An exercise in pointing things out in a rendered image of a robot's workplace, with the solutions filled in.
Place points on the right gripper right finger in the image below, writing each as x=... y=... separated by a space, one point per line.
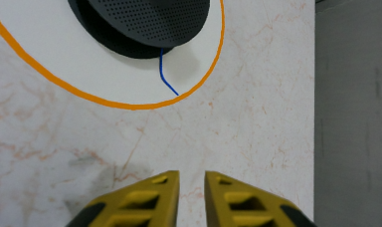
x=230 y=202

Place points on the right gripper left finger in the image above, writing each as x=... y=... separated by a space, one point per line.
x=151 y=202

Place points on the orange painted ring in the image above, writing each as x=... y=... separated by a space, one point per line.
x=46 y=74

